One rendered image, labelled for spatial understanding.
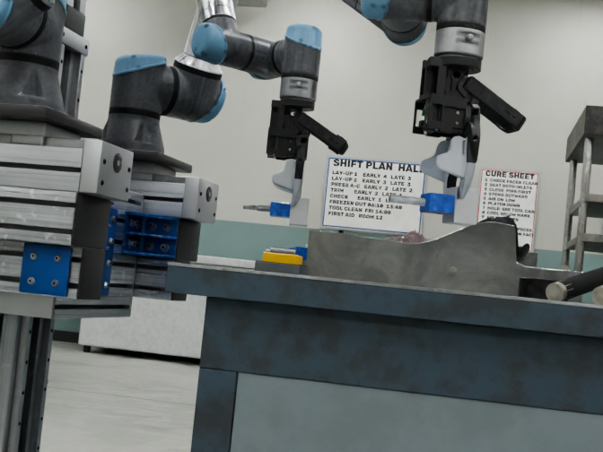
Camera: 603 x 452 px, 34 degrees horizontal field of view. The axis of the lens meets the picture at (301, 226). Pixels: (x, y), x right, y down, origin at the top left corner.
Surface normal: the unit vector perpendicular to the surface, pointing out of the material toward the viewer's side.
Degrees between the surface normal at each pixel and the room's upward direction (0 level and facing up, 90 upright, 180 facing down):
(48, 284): 90
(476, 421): 90
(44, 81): 72
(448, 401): 90
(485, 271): 90
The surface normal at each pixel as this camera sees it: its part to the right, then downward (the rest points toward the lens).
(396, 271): -0.17, -0.07
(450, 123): 0.23, -0.04
